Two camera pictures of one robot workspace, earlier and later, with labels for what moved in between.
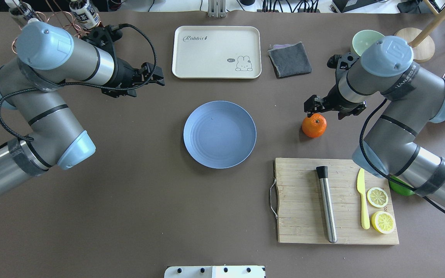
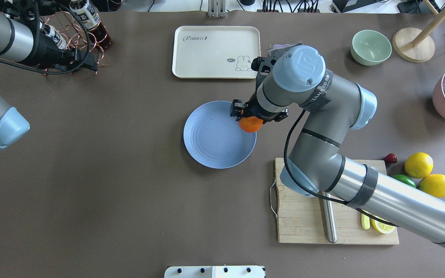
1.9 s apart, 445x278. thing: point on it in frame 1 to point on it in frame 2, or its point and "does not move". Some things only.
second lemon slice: x=383 y=222 does not move
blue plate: x=219 y=134 does not move
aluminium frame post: x=216 y=9 does not move
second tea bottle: x=85 y=12 does not move
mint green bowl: x=363 y=39 does not move
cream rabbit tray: x=225 y=52 does not move
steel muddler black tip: x=322 y=172 does not move
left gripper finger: x=152 y=73 to x=90 y=60
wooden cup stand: x=423 y=46 does not move
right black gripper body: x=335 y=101 to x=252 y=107
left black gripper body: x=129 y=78 to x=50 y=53
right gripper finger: x=313 y=104 to x=237 y=107
